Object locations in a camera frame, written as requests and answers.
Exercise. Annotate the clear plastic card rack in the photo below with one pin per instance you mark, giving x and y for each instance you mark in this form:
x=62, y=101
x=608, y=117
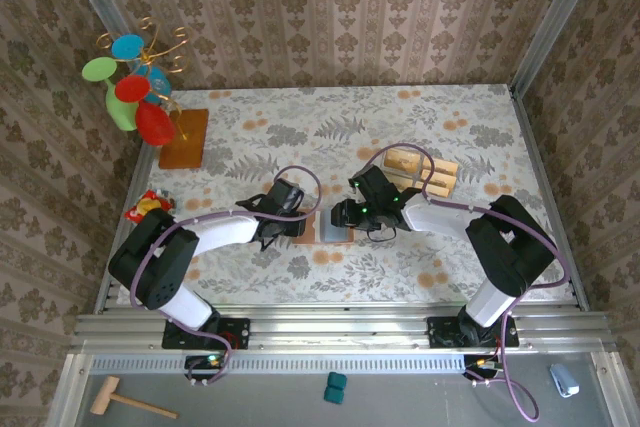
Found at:
x=400, y=176

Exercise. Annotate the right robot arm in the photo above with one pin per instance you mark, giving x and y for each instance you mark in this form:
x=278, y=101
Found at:
x=510, y=257

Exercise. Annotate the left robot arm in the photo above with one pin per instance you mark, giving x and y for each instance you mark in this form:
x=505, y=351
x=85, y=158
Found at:
x=150, y=267

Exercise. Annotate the gold credit card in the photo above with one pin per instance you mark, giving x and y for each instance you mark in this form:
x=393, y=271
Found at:
x=442, y=168
x=440, y=182
x=440, y=192
x=402, y=159

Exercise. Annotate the floral print tablecloth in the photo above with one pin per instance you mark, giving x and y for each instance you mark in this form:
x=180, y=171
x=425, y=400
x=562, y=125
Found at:
x=350, y=112

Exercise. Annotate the red yellow snack packet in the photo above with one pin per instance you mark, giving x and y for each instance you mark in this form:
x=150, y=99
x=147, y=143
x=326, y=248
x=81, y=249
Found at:
x=147, y=204

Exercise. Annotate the black controller board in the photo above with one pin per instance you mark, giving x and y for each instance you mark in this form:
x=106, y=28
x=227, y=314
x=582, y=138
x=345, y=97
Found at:
x=480, y=364
x=205, y=362

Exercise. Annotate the red plastic wine glass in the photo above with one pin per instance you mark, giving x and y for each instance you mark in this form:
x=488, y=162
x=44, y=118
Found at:
x=155, y=122

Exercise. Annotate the teal rubber block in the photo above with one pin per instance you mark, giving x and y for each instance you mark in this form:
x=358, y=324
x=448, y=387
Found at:
x=337, y=380
x=333, y=395

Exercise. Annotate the grey metal shelf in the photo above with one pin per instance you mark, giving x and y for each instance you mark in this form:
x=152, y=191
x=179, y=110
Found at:
x=400, y=402

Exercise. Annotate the blue plastic wine glass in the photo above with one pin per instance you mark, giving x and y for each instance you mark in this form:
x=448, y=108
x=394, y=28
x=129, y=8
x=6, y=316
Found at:
x=126, y=47

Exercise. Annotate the green plastic wine glass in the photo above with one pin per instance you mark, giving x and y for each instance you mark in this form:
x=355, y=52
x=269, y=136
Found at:
x=99, y=69

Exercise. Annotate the wooden mallet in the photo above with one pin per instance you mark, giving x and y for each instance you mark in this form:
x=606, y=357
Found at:
x=105, y=393

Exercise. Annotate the white blue stapler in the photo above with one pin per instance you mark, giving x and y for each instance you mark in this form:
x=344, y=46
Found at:
x=564, y=381

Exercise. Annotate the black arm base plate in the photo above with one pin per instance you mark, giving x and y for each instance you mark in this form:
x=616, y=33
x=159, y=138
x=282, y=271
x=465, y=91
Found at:
x=237, y=334
x=437, y=337

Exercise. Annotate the aluminium front rail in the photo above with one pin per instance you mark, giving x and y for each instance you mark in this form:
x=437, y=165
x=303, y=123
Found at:
x=340, y=332

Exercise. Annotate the aluminium table side rail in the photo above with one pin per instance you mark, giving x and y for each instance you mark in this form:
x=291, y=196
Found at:
x=541, y=172

